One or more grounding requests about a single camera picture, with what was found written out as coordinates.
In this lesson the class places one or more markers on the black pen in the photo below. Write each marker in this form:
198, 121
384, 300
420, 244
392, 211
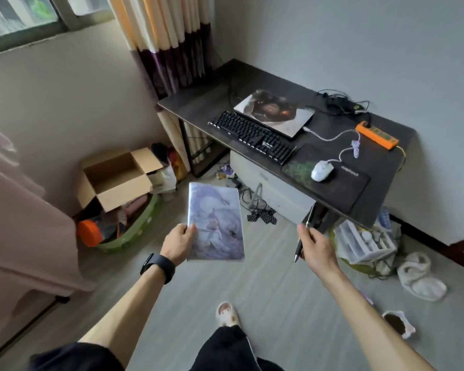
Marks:
308, 220

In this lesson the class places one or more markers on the maroon round bag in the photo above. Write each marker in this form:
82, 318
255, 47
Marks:
159, 151

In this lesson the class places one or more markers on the person's right forearm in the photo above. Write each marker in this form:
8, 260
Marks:
375, 328

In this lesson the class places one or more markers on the purple tape roll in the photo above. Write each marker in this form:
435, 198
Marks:
228, 170

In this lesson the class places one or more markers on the white slipper with dark lining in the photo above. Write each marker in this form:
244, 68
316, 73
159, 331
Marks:
398, 323

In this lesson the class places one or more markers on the dark green patterned mouse pad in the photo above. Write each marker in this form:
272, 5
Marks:
348, 189

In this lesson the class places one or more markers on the light grey flat panel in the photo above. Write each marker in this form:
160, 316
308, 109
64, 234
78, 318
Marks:
278, 189

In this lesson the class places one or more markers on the black shirt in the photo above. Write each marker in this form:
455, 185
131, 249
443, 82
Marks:
77, 357

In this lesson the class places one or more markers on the black trousers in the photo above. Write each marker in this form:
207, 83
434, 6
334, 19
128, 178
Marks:
224, 351

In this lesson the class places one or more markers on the white fluffy slipper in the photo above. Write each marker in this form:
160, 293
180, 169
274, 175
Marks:
429, 289
411, 266

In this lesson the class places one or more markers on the white plastic bag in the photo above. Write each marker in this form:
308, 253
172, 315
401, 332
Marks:
164, 179

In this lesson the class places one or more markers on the orange power strip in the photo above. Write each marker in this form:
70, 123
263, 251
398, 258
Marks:
377, 135

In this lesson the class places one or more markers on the brown cardboard box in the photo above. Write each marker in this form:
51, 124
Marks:
116, 181

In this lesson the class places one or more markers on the black smartwatch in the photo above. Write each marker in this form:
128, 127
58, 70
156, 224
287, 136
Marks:
158, 266

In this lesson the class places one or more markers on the person's left forearm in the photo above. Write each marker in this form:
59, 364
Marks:
127, 312

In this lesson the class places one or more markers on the notebook with pale illustrated cover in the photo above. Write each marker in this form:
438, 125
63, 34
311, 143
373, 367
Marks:
216, 220

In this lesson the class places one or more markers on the person's left hand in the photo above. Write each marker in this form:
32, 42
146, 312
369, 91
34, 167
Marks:
178, 243

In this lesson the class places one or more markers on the orange plastic object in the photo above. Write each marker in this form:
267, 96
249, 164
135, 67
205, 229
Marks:
89, 232

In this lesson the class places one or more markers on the window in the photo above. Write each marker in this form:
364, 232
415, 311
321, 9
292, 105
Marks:
19, 19

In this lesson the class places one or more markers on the cream and purple curtain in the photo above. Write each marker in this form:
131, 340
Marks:
166, 34

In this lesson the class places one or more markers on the person's right hand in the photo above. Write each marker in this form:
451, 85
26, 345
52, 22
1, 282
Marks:
321, 255

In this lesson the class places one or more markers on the pink bedding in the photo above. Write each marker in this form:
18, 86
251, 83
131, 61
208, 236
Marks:
19, 227

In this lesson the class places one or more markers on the laptop with printed portrait skin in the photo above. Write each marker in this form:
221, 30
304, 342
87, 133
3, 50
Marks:
294, 121

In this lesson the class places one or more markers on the black keyboard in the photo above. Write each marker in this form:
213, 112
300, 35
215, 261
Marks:
251, 137

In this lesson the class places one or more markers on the red and yellow bag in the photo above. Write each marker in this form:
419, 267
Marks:
178, 166

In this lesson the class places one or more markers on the white plastic organizer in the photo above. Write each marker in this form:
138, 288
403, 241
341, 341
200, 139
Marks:
363, 243

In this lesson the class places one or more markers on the green bag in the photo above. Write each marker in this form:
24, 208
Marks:
139, 229

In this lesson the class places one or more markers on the dark wooden desk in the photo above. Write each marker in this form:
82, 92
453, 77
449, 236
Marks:
201, 100

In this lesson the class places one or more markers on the small grey adapter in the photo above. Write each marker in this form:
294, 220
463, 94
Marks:
234, 182

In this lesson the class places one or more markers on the white computer mouse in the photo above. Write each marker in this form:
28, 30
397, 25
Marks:
323, 171

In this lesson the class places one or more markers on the black polka dot cloth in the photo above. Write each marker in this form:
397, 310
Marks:
261, 217

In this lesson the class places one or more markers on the white patterned slipper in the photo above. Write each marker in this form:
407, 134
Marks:
228, 314

